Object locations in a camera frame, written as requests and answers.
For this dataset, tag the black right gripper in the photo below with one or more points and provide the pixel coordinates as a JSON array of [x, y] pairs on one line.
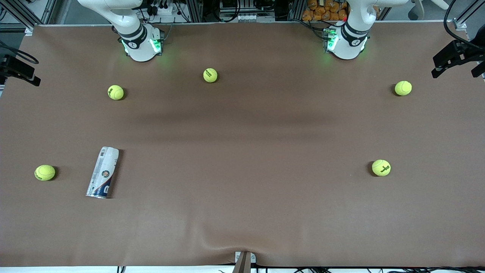
[[8, 65]]

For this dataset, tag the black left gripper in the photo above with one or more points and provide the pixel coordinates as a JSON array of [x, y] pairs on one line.
[[463, 51]]

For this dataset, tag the white blue tennis ball can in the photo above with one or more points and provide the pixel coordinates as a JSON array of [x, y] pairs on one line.
[[103, 170]]

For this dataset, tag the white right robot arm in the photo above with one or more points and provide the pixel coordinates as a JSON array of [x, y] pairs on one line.
[[140, 49]]

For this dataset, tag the yellow tennis ball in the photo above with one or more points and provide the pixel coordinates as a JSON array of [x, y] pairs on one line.
[[403, 88], [381, 167], [115, 92], [44, 172], [210, 75]]

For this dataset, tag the pile of orange items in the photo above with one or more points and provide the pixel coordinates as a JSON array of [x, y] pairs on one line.
[[326, 9]]

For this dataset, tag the white power strip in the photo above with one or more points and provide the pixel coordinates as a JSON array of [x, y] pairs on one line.
[[166, 10]]

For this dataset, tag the white connector block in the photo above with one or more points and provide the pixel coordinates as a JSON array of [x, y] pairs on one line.
[[240, 17]]

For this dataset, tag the brown table mat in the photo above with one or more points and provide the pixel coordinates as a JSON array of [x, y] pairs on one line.
[[242, 189]]

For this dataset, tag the aluminium frame strut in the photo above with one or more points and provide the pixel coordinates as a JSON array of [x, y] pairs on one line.
[[29, 30], [460, 24]]

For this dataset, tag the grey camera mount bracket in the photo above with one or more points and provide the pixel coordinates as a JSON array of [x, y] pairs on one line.
[[244, 263]]

